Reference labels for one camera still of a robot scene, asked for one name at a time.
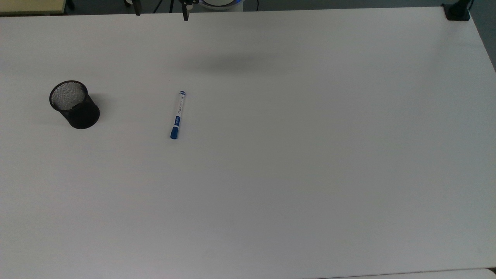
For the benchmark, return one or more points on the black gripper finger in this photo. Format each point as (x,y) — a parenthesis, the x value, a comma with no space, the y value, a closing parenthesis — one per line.
(186,11)
(138,7)

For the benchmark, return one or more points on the blue and white marker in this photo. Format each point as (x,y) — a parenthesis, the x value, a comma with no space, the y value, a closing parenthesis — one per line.
(178,114)

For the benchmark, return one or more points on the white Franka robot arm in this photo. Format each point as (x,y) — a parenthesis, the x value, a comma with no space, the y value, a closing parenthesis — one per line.
(221,4)

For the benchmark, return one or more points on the light wooden table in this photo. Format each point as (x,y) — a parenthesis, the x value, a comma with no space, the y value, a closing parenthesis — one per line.
(31,6)

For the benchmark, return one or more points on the black mesh pen cup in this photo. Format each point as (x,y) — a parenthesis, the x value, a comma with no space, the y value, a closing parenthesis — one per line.
(83,116)

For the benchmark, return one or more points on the black pole clamp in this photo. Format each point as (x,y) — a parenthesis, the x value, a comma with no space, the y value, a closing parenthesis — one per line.
(457,14)

